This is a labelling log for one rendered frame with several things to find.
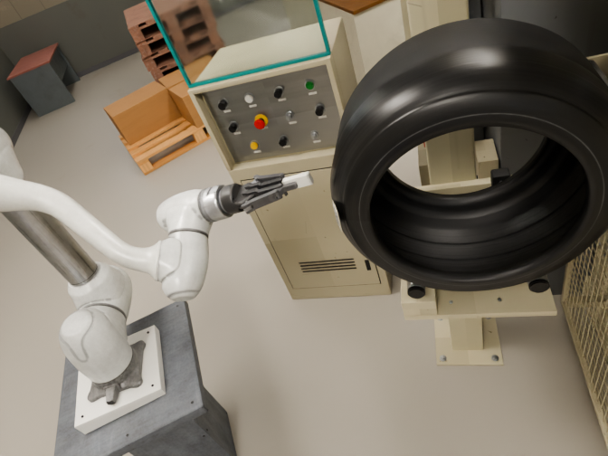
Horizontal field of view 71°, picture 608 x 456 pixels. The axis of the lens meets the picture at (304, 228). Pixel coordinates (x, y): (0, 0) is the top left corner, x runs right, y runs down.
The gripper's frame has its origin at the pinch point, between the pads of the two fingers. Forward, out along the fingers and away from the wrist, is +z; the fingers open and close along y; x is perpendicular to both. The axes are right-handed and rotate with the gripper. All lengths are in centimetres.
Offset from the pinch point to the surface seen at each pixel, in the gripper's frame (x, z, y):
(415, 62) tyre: -18.5, 32.8, -1.1
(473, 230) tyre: 37, 34, 11
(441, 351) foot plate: 124, 7, 27
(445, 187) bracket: 33, 29, 26
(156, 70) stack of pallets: 40, -266, 354
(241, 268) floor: 109, -110, 88
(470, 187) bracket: 34, 35, 25
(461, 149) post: 22, 35, 28
